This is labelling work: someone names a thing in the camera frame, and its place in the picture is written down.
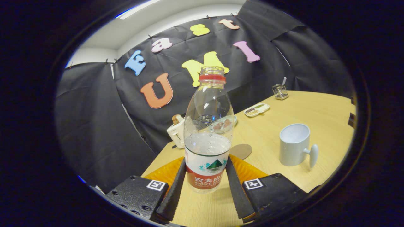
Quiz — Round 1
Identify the clear plastic bottle red label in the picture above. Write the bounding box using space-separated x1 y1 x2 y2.
183 66 235 194

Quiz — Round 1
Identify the white divided dish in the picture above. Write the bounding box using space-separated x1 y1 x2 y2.
244 103 270 118

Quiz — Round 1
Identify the wooden table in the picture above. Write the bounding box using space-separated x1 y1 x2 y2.
140 90 357 227

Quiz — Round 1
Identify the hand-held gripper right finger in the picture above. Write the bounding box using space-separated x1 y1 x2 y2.
225 154 308 224

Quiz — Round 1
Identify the black backdrop cloth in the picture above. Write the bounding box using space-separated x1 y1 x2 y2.
55 0 355 193

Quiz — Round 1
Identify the white toaster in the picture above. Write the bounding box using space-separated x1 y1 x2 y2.
166 114 187 149

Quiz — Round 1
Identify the pale blue cup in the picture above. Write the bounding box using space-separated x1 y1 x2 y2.
279 123 319 169

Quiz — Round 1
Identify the pale green plate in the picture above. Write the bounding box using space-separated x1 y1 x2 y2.
218 115 238 131

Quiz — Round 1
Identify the round brown coaster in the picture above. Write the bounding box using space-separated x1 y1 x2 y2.
229 144 253 160

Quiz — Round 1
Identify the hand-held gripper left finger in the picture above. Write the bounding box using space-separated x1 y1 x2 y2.
106 157 187 225

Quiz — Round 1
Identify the wire mesh holder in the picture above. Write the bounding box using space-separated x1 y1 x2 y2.
272 84 289 100

